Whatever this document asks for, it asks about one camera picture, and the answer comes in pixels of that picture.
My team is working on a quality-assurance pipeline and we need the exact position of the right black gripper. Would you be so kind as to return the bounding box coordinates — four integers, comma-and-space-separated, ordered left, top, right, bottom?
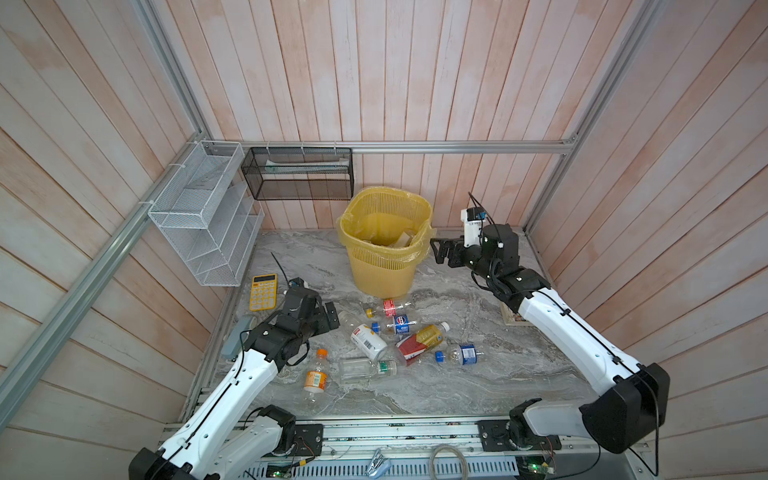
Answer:
431, 233, 495, 285

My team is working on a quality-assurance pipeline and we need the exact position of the white label square bottle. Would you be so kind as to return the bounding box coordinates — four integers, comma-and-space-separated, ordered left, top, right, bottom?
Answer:
389, 231, 415, 248

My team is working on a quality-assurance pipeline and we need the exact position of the orange label bottle orange cap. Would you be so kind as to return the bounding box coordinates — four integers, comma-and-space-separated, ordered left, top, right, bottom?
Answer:
303, 348, 329, 408

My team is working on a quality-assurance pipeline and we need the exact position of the small blue label bottle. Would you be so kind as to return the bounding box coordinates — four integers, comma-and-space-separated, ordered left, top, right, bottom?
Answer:
434, 343, 485, 366

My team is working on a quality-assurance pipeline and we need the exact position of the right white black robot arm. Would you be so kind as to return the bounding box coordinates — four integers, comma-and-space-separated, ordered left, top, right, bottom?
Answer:
430, 221, 670, 454

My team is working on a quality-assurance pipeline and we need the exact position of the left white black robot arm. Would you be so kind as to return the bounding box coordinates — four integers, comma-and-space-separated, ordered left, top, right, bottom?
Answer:
128, 278, 339, 479

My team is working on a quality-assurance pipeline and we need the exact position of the yellow slatted waste bin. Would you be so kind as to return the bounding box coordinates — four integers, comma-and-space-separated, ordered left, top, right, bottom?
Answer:
336, 186, 434, 299

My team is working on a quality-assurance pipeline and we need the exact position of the yellow plastic bin liner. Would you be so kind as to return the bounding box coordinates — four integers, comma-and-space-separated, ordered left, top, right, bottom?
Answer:
336, 186, 434, 270

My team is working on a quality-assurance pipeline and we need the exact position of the white label bottle large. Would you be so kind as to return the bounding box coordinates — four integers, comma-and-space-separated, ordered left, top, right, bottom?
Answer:
338, 311, 387, 361

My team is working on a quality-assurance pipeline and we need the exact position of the clear bottle green label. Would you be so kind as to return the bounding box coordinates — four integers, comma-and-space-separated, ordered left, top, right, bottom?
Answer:
339, 358, 398, 382

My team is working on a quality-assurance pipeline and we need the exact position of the red label bottle yellow cap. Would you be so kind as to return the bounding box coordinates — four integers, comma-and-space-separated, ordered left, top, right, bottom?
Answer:
365, 298, 413, 318

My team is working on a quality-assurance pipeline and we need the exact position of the pepsi bottle blue cap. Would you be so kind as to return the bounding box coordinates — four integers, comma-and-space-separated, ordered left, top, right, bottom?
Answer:
371, 314, 419, 337

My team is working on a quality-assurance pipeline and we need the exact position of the yellow calculator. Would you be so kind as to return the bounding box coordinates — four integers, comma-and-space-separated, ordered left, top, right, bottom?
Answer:
249, 274, 278, 312

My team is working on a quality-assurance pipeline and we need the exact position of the red yellow label tea bottle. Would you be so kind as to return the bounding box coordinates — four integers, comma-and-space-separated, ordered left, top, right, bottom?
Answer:
395, 322, 450, 366

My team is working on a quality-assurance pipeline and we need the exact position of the light blue stapler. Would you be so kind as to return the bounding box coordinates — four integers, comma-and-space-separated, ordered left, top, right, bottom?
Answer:
220, 313, 256, 361

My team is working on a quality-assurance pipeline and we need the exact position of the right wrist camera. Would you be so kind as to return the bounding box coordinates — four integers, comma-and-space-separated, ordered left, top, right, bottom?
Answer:
461, 206, 487, 248

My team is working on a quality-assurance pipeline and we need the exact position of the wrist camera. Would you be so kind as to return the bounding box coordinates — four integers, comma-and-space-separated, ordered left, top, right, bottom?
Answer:
461, 206, 487, 248
288, 277, 307, 289

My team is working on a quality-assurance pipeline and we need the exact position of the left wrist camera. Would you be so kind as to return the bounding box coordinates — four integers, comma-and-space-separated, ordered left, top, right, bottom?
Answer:
288, 277, 307, 289

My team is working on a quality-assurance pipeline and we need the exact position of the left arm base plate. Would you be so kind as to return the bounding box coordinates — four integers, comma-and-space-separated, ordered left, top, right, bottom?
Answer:
264, 423, 324, 458

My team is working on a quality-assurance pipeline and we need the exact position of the black wire mesh basket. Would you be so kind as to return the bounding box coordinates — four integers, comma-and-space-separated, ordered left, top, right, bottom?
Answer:
241, 146, 355, 201

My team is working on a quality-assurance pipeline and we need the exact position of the white wire mesh shelf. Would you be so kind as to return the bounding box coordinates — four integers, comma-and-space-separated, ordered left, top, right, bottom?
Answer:
149, 141, 264, 287

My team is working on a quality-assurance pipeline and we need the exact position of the grey looped cable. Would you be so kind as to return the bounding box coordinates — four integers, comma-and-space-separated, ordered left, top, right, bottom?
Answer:
428, 444, 469, 480

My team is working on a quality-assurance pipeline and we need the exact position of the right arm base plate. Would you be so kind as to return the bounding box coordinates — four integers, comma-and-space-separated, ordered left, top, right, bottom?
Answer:
476, 418, 562, 452

